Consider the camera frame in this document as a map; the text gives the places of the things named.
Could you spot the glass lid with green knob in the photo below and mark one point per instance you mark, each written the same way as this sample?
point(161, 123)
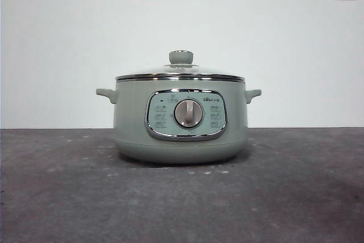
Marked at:
point(180, 57)

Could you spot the sage green electric pot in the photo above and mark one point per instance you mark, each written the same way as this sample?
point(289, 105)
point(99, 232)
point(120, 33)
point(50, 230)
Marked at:
point(133, 129)

